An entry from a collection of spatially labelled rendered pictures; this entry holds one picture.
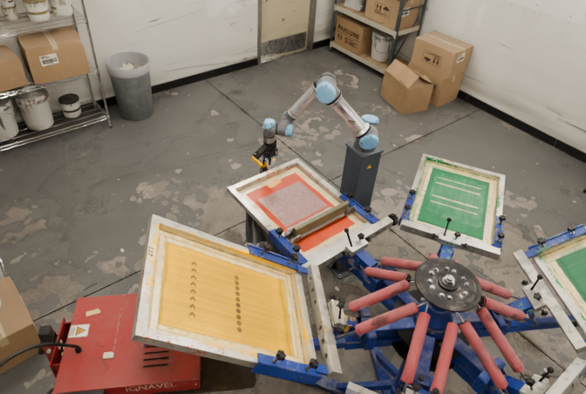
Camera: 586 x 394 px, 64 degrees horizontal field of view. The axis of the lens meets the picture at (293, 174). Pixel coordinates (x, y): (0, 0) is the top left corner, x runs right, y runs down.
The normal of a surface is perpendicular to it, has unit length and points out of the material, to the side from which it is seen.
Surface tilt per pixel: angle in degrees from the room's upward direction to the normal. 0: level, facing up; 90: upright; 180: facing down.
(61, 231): 0
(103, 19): 90
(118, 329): 0
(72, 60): 90
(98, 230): 0
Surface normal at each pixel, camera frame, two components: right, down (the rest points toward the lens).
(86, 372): 0.06, -0.78
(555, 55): -0.79, 0.35
